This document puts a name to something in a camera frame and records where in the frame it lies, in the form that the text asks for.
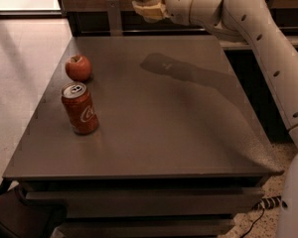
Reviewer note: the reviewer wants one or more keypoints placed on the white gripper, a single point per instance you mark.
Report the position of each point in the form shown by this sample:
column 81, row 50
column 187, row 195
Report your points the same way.
column 177, row 0

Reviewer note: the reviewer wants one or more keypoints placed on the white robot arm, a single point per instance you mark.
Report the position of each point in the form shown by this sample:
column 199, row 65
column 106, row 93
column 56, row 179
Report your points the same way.
column 249, row 20

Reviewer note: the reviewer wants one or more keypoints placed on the red coca-cola can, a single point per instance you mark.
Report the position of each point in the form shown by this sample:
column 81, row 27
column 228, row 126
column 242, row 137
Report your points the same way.
column 77, row 101

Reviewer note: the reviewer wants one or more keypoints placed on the red apple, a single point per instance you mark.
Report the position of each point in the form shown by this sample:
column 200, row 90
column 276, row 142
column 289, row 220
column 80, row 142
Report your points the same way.
column 78, row 68

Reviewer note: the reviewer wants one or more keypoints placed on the grey drawer cabinet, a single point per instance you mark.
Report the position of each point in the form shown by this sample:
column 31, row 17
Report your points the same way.
column 178, row 153

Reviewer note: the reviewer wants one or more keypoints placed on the white power strip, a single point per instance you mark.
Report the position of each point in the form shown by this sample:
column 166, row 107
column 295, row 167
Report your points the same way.
column 268, row 203

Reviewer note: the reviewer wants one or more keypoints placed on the dark chair seat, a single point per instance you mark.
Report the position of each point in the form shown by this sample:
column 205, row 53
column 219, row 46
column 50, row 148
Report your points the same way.
column 29, row 218

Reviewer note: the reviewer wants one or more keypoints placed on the left metal wall bracket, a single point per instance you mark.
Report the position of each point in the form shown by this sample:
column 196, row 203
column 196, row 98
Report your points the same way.
column 114, row 17

